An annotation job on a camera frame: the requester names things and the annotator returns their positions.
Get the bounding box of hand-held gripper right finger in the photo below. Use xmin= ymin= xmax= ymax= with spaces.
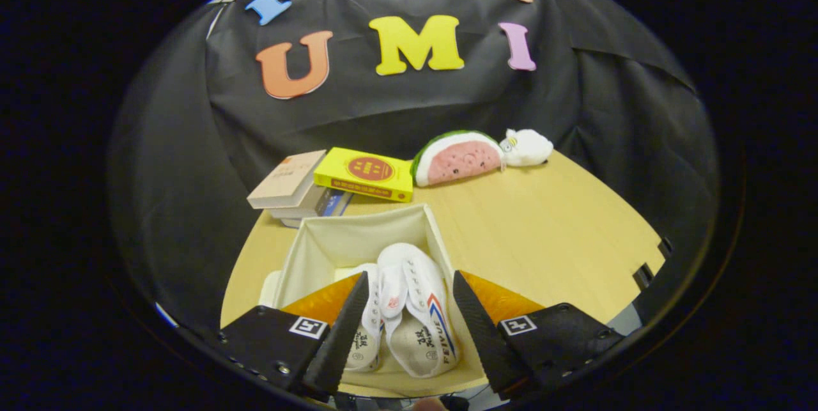
xmin=452 ymin=270 xmax=626 ymax=401

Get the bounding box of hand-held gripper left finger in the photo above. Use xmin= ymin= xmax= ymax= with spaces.
xmin=216 ymin=271 xmax=371 ymax=400

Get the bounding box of white canvas shoe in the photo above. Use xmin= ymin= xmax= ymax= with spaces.
xmin=377 ymin=243 xmax=461 ymax=378
xmin=345 ymin=263 xmax=385 ymax=373

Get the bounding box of beige fabric storage box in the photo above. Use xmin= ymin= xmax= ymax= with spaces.
xmin=259 ymin=203 xmax=490 ymax=399

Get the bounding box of grey book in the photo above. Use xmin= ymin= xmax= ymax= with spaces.
xmin=268 ymin=184 xmax=333 ymax=220

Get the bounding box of blue book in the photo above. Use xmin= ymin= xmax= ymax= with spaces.
xmin=281 ymin=187 xmax=353 ymax=228

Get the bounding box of yellow book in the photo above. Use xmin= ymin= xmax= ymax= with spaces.
xmin=313 ymin=147 xmax=414 ymax=203

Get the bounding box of watermelon slice plush toy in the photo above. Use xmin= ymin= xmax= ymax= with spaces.
xmin=411 ymin=130 xmax=507 ymax=188

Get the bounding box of white plush toy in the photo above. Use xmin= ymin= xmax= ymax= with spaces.
xmin=500 ymin=128 xmax=554 ymax=167

